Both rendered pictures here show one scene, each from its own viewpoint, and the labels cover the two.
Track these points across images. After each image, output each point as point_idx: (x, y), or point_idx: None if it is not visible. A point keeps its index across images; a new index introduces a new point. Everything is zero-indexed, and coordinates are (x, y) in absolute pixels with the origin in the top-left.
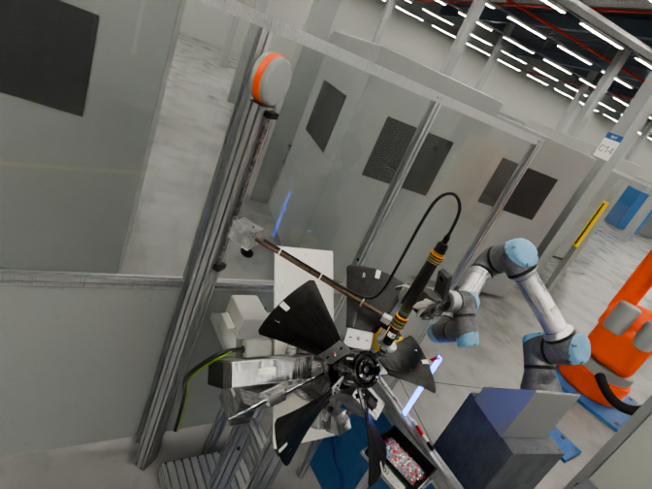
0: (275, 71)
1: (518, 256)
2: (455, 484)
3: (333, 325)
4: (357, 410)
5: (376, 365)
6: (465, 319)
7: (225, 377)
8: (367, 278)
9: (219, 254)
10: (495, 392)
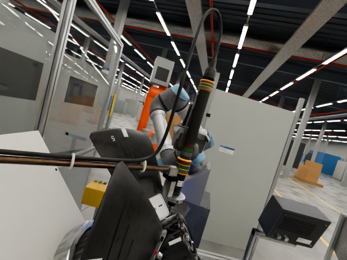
0: None
1: (184, 94)
2: (207, 254)
3: (157, 217)
4: None
5: (185, 222)
6: (195, 142)
7: None
8: (119, 141)
9: None
10: (185, 184)
